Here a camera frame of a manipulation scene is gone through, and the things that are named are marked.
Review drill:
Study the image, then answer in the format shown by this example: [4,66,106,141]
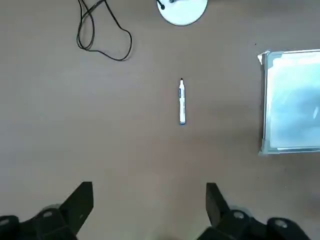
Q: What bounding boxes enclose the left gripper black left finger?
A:
[0,181,95,240]

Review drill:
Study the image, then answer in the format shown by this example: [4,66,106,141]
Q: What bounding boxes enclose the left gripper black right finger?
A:
[198,182,311,240]

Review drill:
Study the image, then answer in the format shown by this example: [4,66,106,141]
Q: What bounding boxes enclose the white marker with blue label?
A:
[178,78,188,126]

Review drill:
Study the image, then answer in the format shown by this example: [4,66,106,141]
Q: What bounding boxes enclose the silver framed whiteboard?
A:
[256,49,320,157]

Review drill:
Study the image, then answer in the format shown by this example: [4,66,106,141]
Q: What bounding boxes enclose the white desk lamp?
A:
[156,0,209,27]

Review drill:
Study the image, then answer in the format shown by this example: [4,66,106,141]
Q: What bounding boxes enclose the black lamp cable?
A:
[76,0,133,62]

